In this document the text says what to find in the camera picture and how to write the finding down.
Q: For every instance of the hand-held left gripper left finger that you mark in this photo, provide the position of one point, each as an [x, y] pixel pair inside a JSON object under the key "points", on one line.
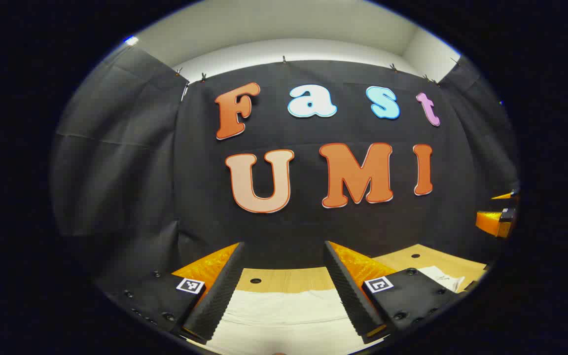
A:
{"points": [[215, 305]]}

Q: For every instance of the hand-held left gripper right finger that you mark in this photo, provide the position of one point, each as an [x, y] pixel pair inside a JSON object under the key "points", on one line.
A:
{"points": [[350, 301]]}

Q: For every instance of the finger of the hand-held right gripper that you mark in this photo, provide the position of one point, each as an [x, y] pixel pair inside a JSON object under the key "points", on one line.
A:
{"points": [[491, 223], [506, 196]]}

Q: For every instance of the white jeans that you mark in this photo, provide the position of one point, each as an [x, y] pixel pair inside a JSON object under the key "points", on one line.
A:
{"points": [[284, 320]]}

